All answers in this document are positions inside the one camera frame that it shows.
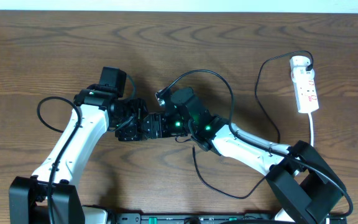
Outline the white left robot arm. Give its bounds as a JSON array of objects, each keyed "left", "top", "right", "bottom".
[{"left": 9, "top": 88, "right": 147, "bottom": 223}]

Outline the white power strip cord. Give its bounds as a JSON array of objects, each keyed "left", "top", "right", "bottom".
[{"left": 308, "top": 112, "right": 315, "bottom": 147}]

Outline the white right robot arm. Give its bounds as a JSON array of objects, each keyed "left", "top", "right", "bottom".
[{"left": 144, "top": 87, "right": 345, "bottom": 223}]

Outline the black charger cable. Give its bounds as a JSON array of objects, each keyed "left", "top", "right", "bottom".
[{"left": 192, "top": 50, "right": 314, "bottom": 200}]

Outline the white power strip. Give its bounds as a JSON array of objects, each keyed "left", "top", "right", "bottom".
[{"left": 290, "top": 70, "right": 319, "bottom": 114}]

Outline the white charger plug adapter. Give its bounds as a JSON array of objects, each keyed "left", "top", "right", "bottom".
[{"left": 290, "top": 55, "right": 313, "bottom": 75}]

